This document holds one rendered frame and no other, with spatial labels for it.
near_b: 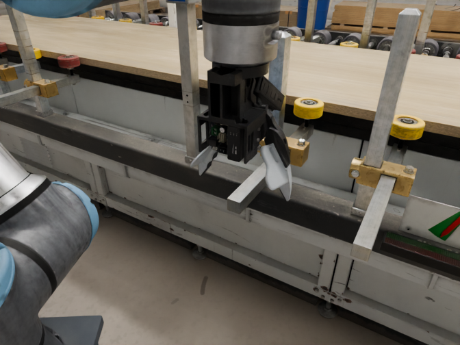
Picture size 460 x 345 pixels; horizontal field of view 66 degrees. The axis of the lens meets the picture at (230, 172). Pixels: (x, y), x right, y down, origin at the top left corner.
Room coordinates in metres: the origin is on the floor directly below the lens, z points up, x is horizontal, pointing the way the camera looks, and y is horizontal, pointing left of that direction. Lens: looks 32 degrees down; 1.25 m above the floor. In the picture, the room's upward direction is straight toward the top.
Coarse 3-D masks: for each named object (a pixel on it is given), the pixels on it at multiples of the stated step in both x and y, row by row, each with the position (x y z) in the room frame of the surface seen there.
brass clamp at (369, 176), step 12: (360, 168) 0.69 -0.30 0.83; (372, 168) 0.68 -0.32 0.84; (384, 168) 0.67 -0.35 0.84; (396, 168) 0.67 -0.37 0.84; (360, 180) 0.69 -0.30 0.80; (372, 180) 0.67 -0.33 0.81; (396, 180) 0.65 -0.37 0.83; (408, 180) 0.64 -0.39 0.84; (396, 192) 0.64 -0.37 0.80; (408, 192) 0.63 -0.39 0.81
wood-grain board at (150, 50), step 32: (0, 32) 1.99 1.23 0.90; (32, 32) 1.99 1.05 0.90; (64, 32) 1.99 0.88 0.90; (96, 32) 1.99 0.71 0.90; (128, 32) 1.99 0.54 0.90; (160, 32) 1.99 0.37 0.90; (96, 64) 1.41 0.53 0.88; (128, 64) 1.34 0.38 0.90; (160, 64) 1.34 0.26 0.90; (320, 64) 1.34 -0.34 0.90; (352, 64) 1.34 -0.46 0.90; (384, 64) 1.34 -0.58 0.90; (416, 64) 1.34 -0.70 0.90; (448, 64) 1.34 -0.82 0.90; (288, 96) 0.99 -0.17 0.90; (320, 96) 0.99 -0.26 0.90; (352, 96) 0.99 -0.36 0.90; (416, 96) 0.99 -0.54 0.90; (448, 96) 0.99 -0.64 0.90; (448, 128) 0.78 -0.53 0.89
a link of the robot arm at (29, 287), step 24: (0, 240) 0.43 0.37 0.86; (0, 264) 0.36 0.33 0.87; (24, 264) 0.40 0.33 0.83; (48, 264) 0.42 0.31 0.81; (0, 288) 0.33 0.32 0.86; (24, 288) 0.37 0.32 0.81; (48, 288) 0.40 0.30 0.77; (0, 312) 0.32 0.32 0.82; (24, 312) 0.34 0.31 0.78; (0, 336) 0.30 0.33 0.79; (24, 336) 0.33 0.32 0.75
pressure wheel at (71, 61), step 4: (60, 56) 1.43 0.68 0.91; (64, 56) 1.44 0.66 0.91; (68, 56) 1.42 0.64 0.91; (72, 56) 1.44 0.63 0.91; (76, 56) 1.43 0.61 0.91; (60, 60) 1.39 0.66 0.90; (64, 60) 1.39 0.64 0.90; (68, 60) 1.39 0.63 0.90; (72, 60) 1.40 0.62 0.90; (76, 60) 1.41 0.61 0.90; (60, 64) 1.40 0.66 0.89; (64, 64) 1.39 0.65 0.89; (68, 64) 1.39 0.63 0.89; (72, 64) 1.40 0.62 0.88; (76, 64) 1.41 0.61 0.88; (68, 68) 1.42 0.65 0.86; (72, 68) 1.42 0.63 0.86; (72, 72) 1.43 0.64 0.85
